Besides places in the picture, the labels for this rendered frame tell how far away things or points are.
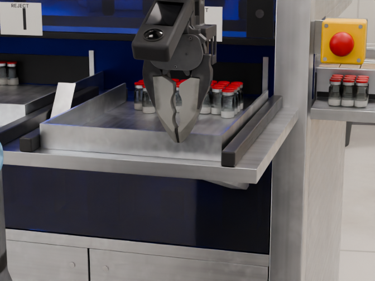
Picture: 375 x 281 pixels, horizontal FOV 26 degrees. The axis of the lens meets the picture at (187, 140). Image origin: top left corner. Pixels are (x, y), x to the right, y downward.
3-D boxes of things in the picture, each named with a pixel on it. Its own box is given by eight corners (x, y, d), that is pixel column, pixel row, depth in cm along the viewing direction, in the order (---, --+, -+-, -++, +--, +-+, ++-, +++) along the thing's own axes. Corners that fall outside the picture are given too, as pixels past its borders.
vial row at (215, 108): (136, 107, 140) (136, 81, 139) (239, 113, 135) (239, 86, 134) (132, 110, 138) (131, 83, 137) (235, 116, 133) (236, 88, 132)
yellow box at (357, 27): (324, 57, 144) (326, 17, 142) (365, 59, 142) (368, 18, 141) (320, 63, 137) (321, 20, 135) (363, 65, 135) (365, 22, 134)
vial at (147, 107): (144, 111, 137) (144, 83, 136) (157, 111, 136) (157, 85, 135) (140, 113, 135) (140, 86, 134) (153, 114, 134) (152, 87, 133)
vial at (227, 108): (222, 115, 133) (222, 87, 132) (235, 116, 133) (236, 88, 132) (219, 118, 131) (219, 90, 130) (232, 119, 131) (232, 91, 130)
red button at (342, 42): (330, 53, 137) (331, 30, 136) (354, 54, 136) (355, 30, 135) (328, 57, 134) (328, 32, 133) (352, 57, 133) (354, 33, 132)
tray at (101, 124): (124, 102, 145) (124, 82, 145) (267, 110, 139) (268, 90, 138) (40, 148, 114) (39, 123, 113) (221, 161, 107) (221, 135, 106)
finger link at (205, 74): (212, 107, 105) (213, 40, 103) (210, 110, 104) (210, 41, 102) (177, 106, 107) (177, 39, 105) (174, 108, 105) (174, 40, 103)
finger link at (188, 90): (210, 136, 111) (210, 69, 109) (199, 146, 106) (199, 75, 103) (188, 134, 112) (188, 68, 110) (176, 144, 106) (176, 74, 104)
